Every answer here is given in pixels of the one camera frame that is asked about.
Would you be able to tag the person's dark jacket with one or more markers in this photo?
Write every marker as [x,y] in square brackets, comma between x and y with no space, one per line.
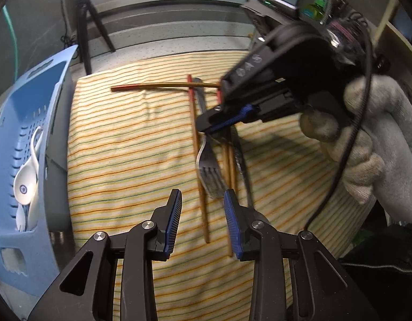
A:
[386,247]

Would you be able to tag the wooden shelf unit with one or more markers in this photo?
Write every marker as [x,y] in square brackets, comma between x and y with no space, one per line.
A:
[393,33]

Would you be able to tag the small white plastic fork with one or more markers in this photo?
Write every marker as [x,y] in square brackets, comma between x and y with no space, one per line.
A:
[20,219]

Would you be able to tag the yellow striped cloth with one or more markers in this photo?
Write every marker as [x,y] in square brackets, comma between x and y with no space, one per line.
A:
[126,160]

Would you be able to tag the green dish soap bottle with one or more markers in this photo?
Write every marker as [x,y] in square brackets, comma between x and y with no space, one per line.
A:
[321,0]

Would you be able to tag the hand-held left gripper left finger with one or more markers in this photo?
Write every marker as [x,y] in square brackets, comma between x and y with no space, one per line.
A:
[171,220]

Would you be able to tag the silver knife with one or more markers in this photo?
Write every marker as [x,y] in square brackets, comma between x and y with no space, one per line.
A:
[241,160]

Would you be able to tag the white ceramic spoon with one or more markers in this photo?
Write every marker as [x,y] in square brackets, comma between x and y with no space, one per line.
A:
[24,184]
[35,207]

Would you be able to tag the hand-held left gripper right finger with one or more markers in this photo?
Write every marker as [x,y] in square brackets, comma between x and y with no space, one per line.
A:
[232,224]

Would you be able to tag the person's right hand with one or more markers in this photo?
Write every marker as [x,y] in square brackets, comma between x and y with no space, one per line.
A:
[386,133]

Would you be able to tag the blue plastic drain basket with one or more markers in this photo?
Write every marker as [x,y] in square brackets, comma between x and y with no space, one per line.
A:
[32,100]

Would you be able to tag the stainless steel fork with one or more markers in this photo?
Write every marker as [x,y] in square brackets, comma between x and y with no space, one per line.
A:
[209,174]

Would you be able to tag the black tripod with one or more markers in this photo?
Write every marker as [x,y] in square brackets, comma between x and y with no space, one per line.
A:
[82,23]

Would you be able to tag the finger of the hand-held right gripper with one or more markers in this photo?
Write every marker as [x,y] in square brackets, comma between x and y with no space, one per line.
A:
[226,119]

